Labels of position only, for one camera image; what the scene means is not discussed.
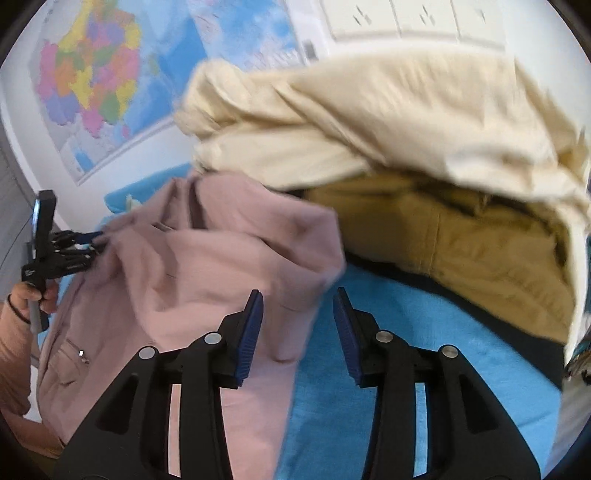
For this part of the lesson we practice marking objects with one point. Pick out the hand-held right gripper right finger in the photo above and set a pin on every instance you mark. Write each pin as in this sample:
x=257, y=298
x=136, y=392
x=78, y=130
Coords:
x=344, y=337

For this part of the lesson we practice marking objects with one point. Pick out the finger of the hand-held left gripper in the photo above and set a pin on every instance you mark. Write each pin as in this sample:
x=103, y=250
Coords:
x=78, y=253
x=83, y=237

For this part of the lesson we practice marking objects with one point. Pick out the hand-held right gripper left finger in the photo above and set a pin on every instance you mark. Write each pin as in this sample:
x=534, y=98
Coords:
x=249, y=337

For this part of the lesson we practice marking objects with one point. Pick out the pink garment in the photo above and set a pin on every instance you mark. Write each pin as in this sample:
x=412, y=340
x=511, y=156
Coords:
x=207, y=258

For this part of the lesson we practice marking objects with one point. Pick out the person's left forearm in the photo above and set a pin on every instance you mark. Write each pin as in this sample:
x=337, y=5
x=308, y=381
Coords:
x=14, y=360

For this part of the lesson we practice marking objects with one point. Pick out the person's left hand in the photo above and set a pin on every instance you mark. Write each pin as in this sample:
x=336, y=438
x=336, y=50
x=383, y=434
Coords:
x=23, y=295

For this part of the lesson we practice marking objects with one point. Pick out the grey door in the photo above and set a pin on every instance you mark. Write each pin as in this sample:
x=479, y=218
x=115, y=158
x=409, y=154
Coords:
x=18, y=221

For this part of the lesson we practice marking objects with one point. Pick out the blue printed blanket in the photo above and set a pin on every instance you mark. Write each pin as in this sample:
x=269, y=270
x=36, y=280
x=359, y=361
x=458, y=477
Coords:
x=323, y=415

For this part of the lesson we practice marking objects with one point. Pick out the mustard garment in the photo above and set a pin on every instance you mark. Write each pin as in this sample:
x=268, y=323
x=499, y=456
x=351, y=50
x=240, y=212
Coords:
x=461, y=244

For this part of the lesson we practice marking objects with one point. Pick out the cream cloth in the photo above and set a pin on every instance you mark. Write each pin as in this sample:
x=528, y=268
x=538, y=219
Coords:
x=392, y=115

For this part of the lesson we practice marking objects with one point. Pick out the white cabinet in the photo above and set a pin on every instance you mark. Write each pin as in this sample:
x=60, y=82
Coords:
x=415, y=18

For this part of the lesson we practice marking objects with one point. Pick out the colourful wall map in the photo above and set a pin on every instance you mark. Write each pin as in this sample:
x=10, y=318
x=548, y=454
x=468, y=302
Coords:
x=92, y=69

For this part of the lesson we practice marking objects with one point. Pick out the blue wall map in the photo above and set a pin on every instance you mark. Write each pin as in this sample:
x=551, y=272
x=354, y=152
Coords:
x=249, y=27

